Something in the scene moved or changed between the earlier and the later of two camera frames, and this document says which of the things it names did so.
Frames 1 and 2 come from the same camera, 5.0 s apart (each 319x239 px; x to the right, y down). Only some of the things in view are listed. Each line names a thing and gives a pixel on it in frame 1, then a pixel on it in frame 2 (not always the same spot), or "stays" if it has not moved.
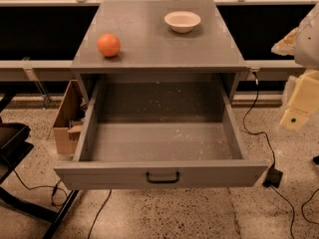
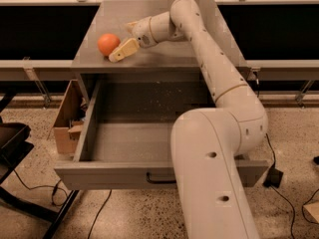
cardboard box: [69, 119] stays
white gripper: [309, 45] -> [142, 33]
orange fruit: [109, 45] stays
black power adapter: [273, 177] stays
